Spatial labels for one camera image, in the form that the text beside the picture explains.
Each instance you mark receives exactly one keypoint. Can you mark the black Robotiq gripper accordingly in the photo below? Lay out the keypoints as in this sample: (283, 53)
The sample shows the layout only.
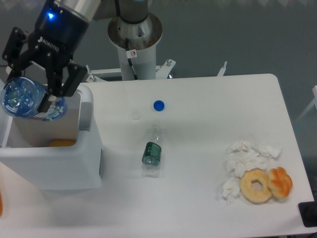
(58, 31)

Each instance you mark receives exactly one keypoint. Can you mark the blue label plastic bottle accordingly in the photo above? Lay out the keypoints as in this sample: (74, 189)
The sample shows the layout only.
(20, 97)

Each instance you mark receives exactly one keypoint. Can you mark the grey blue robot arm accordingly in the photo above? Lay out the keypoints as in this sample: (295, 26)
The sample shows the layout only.
(131, 11)

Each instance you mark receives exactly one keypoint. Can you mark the orange item in trash can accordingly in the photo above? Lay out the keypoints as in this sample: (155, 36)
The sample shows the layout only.
(61, 143)

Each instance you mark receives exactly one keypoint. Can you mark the white trash can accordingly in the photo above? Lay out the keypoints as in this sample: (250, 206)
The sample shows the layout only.
(24, 146)

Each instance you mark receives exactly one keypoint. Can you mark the white bottle cap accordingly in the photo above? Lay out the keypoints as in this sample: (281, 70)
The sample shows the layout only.
(135, 115)

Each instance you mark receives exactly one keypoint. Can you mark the blue bottle cap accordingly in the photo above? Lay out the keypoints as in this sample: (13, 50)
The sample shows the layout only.
(158, 105)

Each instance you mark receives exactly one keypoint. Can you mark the green label plastic bottle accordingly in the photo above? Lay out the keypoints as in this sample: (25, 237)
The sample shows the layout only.
(151, 158)

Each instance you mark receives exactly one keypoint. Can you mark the orange object at left edge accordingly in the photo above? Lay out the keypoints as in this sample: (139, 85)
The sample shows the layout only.
(1, 205)

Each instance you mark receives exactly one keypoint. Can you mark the large crumpled white tissue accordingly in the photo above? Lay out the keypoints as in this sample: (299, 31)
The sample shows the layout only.
(244, 156)

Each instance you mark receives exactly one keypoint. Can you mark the small crumpled white tissue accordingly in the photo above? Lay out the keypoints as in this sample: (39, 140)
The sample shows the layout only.
(230, 190)

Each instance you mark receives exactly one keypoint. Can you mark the orange glazed twisted pastry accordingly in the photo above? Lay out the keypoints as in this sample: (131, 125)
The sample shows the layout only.
(279, 182)

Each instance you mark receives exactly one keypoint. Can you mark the black device at table corner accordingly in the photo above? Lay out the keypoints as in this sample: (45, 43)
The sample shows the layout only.
(308, 212)

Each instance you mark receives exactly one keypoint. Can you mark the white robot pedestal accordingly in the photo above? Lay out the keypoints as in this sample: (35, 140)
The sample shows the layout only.
(136, 46)

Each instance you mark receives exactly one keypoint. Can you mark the white table frame bracket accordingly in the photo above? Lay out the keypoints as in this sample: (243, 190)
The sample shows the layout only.
(162, 72)

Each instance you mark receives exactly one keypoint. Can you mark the plain ring donut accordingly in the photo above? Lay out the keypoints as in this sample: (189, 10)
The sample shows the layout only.
(254, 186)

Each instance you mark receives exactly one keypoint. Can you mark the white frame at right edge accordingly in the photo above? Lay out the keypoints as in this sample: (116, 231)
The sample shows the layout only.
(310, 105)

